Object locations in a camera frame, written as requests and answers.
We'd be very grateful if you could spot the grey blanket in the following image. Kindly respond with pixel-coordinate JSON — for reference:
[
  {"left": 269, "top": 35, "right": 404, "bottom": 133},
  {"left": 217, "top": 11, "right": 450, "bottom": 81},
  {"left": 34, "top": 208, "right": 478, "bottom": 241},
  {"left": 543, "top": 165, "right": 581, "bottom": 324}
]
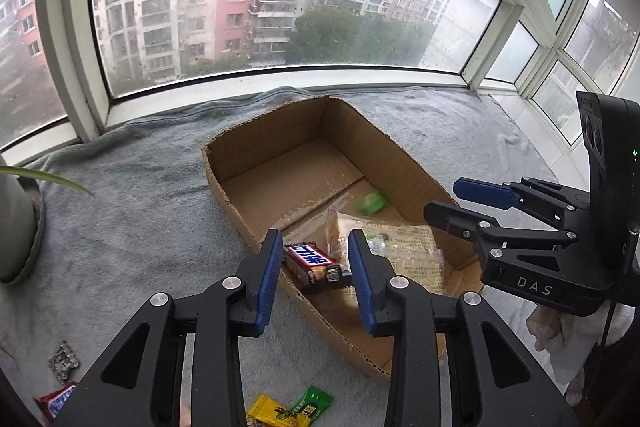
[{"left": 0, "top": 84, "right": 591, "bottom": 427}]

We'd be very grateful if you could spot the yellow snack packet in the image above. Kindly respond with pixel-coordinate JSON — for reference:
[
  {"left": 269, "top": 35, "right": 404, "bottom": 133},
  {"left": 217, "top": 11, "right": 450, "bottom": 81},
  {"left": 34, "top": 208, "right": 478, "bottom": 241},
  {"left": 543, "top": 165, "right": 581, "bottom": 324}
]
[{"left": 246, "top": 394, "right": 296, "bottom": 427}]

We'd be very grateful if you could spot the white window frame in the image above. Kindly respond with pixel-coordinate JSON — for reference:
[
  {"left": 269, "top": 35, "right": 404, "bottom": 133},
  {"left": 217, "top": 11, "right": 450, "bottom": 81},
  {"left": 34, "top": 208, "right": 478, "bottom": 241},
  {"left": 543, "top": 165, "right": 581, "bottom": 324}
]
[{"left": 0, "top": 0, "right": 640, "bottom": 168}]

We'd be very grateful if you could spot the green snack packet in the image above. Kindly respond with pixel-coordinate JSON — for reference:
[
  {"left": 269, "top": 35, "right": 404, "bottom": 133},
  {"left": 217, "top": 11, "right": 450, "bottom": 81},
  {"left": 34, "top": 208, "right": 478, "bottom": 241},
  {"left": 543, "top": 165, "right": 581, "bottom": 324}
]
[{"left": 289, "top": 385, "right": 334, "bottom": 427}]

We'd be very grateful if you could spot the green candy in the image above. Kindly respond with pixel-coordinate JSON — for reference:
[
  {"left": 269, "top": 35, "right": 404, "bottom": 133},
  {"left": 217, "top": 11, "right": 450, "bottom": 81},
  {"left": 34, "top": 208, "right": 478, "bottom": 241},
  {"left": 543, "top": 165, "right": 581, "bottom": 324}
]
[{"left": 351, "top": 189, "right": 390, "bottom": 216}]

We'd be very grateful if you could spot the grey-green plant pot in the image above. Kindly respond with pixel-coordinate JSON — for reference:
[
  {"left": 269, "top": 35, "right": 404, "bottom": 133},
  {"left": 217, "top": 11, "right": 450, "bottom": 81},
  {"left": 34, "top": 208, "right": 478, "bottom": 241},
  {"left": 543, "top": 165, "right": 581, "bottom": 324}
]
[{"left": 0, "top": 154, "right": 40, "bottom": 279}]

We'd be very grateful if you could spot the grey-green pot saucer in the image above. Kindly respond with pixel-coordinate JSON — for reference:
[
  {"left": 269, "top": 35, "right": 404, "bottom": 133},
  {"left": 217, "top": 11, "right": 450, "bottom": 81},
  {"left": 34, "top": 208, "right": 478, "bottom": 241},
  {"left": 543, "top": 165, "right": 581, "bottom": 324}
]
[{"left": 0, "top": 187, "right": 47, "bottom": 286}]

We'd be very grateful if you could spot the black white patterned packet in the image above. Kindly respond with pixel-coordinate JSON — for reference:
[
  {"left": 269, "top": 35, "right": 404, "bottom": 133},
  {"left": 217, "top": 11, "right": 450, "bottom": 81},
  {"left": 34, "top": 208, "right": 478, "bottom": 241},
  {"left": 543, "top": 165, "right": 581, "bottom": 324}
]
[{"left": 47, "top": 341, "right": 82, "bottom": 384}]

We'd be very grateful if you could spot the person's right hand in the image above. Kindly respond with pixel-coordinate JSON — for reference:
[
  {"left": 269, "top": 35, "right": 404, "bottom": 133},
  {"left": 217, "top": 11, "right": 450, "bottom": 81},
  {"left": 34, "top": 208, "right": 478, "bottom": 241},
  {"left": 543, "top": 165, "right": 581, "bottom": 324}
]
[{"left": 525, "top": 301, "right": 603, "bottom": 355}]

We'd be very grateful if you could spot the person's right forearm white sleeve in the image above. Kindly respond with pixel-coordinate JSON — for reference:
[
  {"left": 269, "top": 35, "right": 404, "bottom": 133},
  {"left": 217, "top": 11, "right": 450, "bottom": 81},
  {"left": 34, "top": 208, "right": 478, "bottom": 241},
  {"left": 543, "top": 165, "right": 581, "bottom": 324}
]
[{"left": 550, "top": 307, "right": 632, "bottom": 405}]

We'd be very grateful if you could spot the brown cardboard box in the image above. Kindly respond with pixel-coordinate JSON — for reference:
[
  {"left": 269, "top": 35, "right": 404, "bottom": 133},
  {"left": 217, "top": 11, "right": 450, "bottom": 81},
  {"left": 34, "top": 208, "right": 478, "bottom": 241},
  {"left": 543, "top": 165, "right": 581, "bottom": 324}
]
[{"left": 201, "top": 96, "right": 486, "bottom": 378}]

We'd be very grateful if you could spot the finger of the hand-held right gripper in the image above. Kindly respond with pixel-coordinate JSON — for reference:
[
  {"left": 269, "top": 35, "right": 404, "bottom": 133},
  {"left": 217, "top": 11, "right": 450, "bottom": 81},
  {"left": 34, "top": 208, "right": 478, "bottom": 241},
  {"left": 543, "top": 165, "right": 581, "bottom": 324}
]
[
  {"left": 454, "top": 177, "right": 592, "bottom": 229},
  {"left": 424, "top": 201, "right": 582, "bottom": 259}
]

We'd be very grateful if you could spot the brown chocolate bar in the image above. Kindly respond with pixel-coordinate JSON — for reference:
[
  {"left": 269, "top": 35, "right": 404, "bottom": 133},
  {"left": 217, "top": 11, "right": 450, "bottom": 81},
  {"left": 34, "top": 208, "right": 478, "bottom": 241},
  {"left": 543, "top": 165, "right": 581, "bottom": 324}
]
[
  {"left": 283, "top": 243, "right": 354, "bottom": 294},
  {"left": 34, "top": 382, "right": 78, "bottom": 423}
]

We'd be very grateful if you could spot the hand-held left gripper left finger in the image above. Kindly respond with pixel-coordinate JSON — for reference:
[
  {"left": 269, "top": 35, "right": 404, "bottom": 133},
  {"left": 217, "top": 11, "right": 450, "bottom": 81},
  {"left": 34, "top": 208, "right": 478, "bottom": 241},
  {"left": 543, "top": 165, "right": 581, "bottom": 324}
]
[{"left": 52, "top": 229, "right": 286, "bottom": 427}]

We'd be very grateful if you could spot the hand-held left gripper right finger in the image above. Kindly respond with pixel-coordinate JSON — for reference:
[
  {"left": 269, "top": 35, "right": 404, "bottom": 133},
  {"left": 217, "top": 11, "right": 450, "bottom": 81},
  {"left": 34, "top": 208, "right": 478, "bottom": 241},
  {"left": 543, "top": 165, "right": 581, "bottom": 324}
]
[{"left": 347, "top": 229, "right": 581, "bottom": 427}]

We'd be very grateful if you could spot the black cable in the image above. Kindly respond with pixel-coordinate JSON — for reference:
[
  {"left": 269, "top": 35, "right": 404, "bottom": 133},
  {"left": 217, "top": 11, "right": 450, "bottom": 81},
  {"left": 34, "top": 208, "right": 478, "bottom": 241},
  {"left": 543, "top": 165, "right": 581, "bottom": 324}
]
[{"left": 597, "top": 299, "right": 617, "bottom": 350}]

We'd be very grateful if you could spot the clear beige biscuit packet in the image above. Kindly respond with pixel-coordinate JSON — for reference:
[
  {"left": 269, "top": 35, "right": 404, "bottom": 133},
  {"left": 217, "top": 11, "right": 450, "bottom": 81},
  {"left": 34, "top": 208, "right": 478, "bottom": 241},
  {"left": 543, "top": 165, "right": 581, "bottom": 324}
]
[{"left": 325, "top": 209, "right": 446, "bottom": 295}]

